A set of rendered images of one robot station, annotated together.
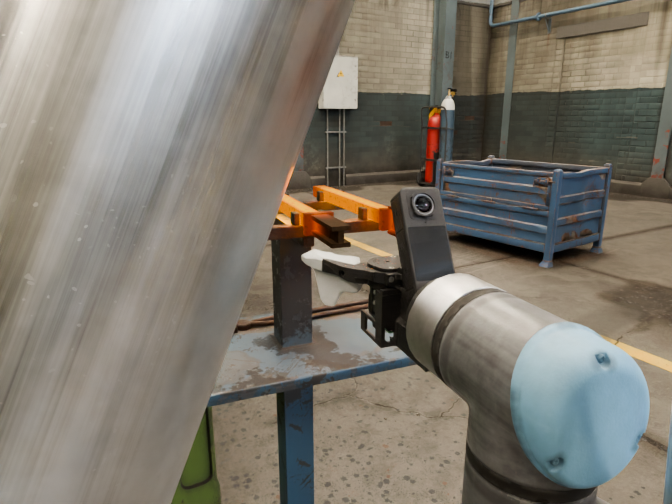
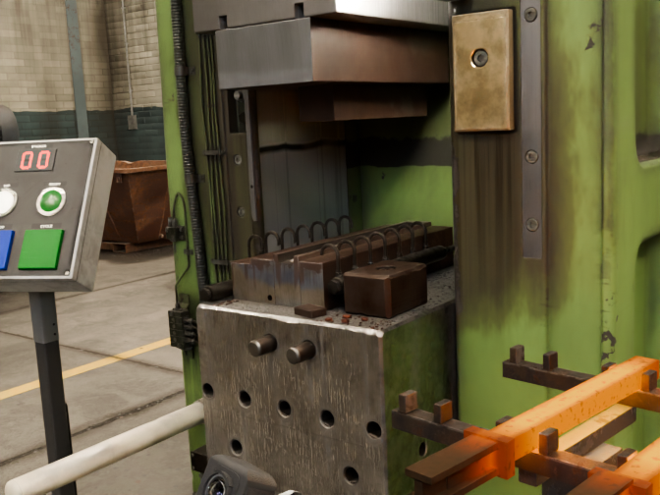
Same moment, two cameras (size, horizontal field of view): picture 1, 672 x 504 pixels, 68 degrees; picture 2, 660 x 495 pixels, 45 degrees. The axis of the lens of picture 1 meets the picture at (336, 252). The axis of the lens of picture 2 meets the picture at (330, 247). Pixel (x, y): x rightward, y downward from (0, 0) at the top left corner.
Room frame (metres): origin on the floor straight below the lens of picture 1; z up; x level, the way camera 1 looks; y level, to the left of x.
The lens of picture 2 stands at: (0.38, -0.54, 1.21)
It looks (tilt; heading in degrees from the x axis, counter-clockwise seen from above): 9 degrees down; 68
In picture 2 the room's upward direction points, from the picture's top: 3 degrees counter-clockwise
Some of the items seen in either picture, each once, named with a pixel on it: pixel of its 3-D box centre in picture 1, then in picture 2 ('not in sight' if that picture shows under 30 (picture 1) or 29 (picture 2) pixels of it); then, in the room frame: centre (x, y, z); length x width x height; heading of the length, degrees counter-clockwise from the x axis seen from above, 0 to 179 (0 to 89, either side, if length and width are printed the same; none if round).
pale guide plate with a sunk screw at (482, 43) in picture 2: not in sight; (482, 72); (1.05, 0.48, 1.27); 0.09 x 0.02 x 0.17; 120
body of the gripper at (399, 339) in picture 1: (414, 304); not in sight; (0.48, -0.08, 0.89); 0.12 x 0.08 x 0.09; 21
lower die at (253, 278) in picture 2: not in sight; (350, 257); (0.96, 0.79, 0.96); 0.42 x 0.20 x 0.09; 30
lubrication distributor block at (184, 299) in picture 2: not in sight; (184, 328); (0.70, 1.07, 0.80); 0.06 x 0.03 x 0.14; 120
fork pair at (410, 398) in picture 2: not in sight; (483, 379); (0.86, 0.20, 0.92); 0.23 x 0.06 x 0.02; 22
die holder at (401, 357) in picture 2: not in sight; (383, 399); (1.00, 0.75, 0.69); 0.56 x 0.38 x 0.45; 30
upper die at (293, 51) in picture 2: not in sight; (341, 59); (0.96, 0.79, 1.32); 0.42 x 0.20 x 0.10; 30
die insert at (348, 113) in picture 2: not in sight; (366, 102); (1.01, 0.79, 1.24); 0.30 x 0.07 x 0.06; 30
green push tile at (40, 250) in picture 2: not in sight; (41, 249); (0.44, 0.97, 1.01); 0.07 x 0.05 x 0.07; 145
